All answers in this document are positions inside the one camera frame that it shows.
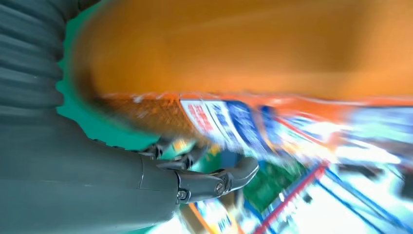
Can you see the green table mat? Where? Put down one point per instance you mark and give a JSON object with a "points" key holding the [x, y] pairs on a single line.
{"points": [[96, 129]]}

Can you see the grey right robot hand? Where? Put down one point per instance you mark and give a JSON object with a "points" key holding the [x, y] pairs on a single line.
{"points": [[80, 181]]}

